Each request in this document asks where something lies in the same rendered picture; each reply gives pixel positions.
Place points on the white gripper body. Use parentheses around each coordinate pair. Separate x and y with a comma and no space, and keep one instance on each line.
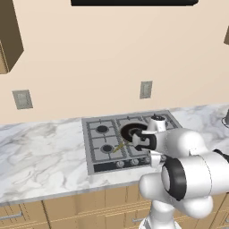
(155,159)

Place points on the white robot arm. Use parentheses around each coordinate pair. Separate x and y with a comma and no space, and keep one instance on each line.
(190,167)

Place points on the grey hob knob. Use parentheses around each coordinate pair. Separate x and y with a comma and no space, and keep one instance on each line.
(147,160)
(120,163)
(134,162)

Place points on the white kettle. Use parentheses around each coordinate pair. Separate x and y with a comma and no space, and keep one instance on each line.
(158,123)

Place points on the black frying pan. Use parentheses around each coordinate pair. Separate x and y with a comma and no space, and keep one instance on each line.
(127,131)

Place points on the grey gas hob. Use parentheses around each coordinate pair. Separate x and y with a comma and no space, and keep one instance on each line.
(101,143)

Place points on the light wood drawer front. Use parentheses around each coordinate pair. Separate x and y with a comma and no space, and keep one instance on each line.
(27,216)
(95,208)

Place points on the light wood cupboard door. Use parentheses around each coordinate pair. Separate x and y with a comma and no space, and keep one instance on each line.
(222,213)

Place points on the black range hood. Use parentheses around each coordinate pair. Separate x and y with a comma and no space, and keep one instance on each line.
(134,2)

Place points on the brown wall cupboard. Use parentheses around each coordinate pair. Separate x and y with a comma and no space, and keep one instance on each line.
(227,36)
(10,32)

